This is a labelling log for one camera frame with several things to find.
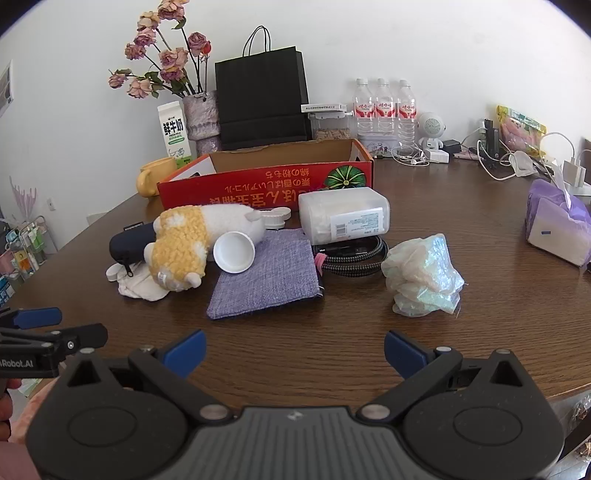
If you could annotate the white charger block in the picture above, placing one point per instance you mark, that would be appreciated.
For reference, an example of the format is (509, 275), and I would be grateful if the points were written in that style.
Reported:
(436, 156)

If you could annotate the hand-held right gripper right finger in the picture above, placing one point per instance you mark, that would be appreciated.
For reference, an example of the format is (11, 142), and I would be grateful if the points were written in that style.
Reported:
(404, 353)

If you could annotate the purple mottled vase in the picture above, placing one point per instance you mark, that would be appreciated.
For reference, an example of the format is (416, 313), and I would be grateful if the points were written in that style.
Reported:
(201, 120)

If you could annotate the dried pink roses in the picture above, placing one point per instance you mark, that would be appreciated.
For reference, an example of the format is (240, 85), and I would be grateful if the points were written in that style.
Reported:
(173, 60)

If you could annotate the purple woven pouch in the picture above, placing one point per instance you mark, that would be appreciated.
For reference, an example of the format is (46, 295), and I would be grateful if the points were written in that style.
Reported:
(268, 277)

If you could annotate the pale purple dried sprigs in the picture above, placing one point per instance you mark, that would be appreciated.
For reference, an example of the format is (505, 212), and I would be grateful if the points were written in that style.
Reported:
(24, 198)

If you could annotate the dark blue zip case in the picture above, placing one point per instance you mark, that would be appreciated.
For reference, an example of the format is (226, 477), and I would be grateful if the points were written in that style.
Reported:
(129, 242)

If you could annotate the black paper bag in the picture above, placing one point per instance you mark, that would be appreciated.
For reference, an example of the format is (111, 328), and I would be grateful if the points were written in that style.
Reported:
(263, 97)

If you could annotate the white robot-shaped speaker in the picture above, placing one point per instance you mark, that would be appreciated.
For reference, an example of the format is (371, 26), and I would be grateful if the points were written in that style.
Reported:
(431, 127)

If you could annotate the black power adapter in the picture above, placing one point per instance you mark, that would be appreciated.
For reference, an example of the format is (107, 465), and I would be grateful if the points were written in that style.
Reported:
(451, 146)

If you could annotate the white milk carton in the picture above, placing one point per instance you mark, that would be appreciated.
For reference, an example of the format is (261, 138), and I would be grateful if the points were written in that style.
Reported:
(174, 134)

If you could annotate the person's left hand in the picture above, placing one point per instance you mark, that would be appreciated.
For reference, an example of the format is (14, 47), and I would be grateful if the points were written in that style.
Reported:
(8, 386)

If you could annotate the large white ribbed lid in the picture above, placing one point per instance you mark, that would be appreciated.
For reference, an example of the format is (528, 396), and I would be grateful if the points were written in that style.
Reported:
(277, 213)

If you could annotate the yellow white plush toy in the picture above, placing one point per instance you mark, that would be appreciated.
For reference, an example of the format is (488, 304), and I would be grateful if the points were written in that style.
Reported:
(180, 240)

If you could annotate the yellow mug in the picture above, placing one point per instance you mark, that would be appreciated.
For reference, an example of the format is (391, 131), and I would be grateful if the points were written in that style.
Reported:
(152, 177)

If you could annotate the yellow snack packet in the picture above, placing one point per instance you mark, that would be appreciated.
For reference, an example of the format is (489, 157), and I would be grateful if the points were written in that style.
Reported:
(521, 131)

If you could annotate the person's pink clothing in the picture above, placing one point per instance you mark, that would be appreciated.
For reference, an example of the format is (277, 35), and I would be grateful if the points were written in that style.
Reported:
(27, 406)

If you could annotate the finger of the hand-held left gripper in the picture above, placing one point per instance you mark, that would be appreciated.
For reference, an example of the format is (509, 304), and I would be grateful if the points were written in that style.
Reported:
(83, 337)
(39, 318)

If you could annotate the clear container of seeds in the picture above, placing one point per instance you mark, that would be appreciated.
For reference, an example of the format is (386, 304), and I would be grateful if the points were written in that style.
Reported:
(330, 134)

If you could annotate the white power adapter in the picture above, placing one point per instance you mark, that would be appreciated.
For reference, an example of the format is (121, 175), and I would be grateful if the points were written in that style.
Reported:
(575, 173)

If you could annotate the white wall socket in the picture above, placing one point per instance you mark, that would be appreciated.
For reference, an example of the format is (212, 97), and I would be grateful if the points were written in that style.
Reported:
(51, 203)

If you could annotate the flat white box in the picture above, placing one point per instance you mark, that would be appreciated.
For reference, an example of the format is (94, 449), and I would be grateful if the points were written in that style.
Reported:
(323, 108)

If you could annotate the small white plastic cup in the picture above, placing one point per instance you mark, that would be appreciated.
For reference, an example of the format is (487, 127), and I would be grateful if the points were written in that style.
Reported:
(233, 254)

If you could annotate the small white round lid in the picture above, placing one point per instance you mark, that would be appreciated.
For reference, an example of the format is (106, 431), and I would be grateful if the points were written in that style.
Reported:
(113, 274)

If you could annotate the white face mask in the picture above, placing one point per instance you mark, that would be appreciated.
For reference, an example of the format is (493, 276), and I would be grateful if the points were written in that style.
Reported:
(521, 165)

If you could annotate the red cardboard box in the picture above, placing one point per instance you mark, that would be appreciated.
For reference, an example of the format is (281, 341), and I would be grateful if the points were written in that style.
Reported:
(258, 184)

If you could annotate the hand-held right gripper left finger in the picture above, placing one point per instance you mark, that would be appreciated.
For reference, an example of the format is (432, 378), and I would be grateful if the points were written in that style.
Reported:
(187, 353)

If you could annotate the white earphones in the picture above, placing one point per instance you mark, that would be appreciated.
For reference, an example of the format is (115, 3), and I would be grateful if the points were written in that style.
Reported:
(418, 161)

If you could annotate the purple tissue pack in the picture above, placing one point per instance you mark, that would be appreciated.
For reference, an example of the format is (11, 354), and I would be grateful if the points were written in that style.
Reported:
(558, 226)

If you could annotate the iridescent plastic bag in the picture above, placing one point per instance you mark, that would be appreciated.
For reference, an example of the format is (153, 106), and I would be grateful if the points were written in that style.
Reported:
(420, 277)

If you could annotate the wall notice sheet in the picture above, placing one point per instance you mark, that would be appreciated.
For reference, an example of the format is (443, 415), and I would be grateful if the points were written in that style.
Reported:
(5, 90)

